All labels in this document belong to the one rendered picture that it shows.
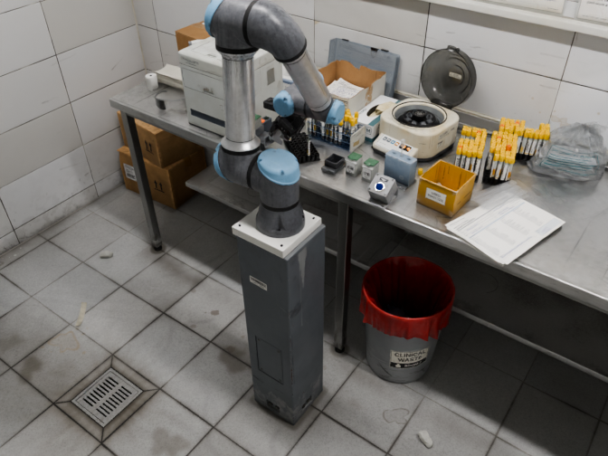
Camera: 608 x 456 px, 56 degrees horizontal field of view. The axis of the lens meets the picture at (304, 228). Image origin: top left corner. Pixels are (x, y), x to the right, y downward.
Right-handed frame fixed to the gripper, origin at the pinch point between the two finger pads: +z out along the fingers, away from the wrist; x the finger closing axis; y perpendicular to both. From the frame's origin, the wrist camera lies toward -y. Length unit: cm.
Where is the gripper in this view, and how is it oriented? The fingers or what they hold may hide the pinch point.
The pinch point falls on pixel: (270, 137)
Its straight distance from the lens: 212.8
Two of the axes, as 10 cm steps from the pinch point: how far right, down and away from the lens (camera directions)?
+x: 5.9, -5.2, 6.2
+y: 7.1, 7.0, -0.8
